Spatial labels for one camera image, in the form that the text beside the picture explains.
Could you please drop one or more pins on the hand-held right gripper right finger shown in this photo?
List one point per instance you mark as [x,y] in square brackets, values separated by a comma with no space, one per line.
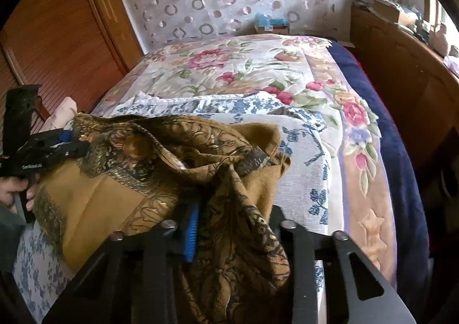
[301,241]

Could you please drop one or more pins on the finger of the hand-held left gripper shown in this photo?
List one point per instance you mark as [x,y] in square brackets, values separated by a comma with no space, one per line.
[68,146]

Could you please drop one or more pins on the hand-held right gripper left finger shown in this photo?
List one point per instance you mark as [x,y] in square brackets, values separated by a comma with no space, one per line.
[192,234]

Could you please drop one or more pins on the brown patterned garment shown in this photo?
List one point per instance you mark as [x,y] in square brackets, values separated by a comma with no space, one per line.
[107,195]

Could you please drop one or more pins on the blue floral white garment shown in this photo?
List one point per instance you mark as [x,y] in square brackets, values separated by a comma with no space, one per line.
[297,173]

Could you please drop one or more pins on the person's left hand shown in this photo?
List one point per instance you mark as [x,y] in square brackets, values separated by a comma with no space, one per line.
[8,190]

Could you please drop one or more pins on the beige cloth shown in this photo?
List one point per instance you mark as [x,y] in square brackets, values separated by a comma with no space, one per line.
[61,112]

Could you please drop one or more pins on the wooden wardrobe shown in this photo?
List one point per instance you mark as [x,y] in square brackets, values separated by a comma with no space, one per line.
[53,23]

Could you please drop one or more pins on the navy blue blanket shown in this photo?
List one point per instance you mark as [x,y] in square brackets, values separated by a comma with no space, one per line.
[394,166]

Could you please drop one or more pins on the floral blanket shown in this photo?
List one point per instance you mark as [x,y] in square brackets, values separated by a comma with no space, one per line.
[251,69]

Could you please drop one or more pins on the wooden cabinet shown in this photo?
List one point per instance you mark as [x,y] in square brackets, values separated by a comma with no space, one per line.
[394,76]

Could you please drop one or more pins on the cardboard box with blue label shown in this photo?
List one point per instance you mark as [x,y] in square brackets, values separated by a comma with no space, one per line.
[274,29]

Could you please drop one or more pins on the blue plastic bag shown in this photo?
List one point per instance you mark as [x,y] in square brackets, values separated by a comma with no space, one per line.
[269,18]

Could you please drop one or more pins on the white tissue bag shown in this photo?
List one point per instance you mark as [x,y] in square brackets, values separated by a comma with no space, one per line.
[452,66]

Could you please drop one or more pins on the pink jug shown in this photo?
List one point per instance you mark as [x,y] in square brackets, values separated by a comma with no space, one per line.
[441,41]

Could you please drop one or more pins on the plain cardboard box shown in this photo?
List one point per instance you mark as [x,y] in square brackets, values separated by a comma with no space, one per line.
[387,12]

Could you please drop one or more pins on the window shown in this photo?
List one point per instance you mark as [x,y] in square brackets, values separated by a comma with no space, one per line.
[435,8]

